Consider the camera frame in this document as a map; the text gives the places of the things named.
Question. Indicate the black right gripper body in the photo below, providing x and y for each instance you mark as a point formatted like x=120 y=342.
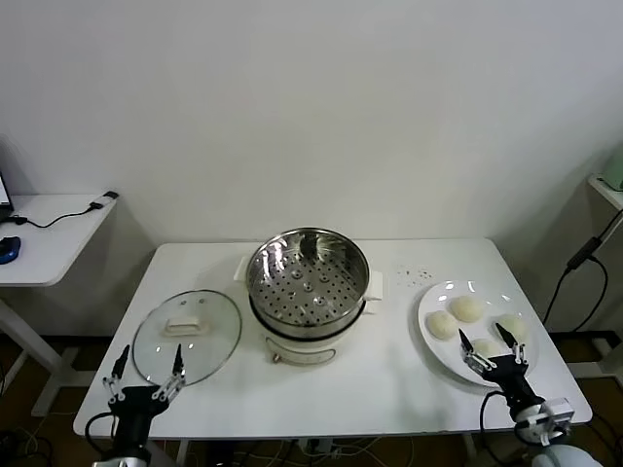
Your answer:
x=511 y=377

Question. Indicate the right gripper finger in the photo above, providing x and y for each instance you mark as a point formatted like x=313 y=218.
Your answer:
x=466 y=343
x=507 y=336

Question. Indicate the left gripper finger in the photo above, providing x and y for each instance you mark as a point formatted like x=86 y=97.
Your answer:
x=122 y=362
x=178 y=362

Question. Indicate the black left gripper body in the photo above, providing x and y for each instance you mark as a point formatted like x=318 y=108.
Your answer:
x=136 y=408

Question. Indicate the white steamed baozi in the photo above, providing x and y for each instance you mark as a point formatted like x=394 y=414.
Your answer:
x=466 y=308
x=442 y=324
x=487 y=346
x=515 y=325

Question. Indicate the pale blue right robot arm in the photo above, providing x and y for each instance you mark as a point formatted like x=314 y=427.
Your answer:
x=560 y=455

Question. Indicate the perforated steel steamer basket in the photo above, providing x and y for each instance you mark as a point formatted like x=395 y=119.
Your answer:
x=350 y=262

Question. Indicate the white round plate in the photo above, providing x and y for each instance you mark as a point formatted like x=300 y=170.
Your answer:
x=438 y=297

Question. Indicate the white table leg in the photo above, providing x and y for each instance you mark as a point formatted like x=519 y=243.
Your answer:
x=182 y=455
x=469 y=452

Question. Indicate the white electric cooking pot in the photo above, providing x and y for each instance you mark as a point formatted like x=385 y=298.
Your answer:
x=302 y=352

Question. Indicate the white side table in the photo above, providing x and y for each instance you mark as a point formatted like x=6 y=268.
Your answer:
x=48 y=253

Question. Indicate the blue computer mouse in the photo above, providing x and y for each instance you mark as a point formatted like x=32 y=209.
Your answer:
x=10 y=248

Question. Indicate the white and black adapter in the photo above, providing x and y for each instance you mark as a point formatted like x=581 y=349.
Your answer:
x=103 y=199

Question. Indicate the white power strip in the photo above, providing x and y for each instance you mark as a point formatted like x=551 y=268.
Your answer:
x=328 y=451

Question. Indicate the white shelf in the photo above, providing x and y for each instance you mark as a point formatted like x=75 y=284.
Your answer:
x=608 y=192

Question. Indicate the black laptop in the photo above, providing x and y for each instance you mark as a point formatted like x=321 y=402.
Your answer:
x=4 y=214

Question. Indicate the pale green container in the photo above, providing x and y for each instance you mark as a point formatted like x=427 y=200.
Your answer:
x=615 y=170

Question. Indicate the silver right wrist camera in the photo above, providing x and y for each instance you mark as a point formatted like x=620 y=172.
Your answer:
x=560 y=412

